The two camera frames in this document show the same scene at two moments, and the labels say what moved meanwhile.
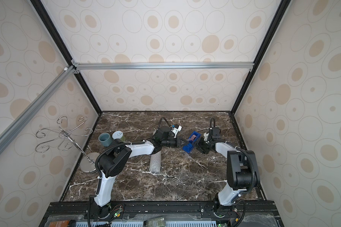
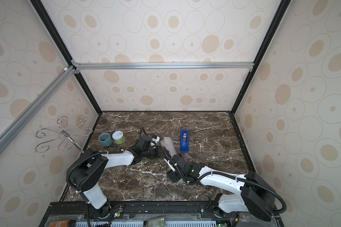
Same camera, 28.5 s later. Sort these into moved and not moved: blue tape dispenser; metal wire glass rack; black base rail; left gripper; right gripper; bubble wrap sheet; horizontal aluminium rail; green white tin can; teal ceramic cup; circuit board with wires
Moved: right gripper; left gripper; blue tape dispenser; bubble wrap sheet
Not moved: metal wire glass rack; circuit board with wires; teal ceramic cup; horizontal aluminium rail; black base rail; green white tin can
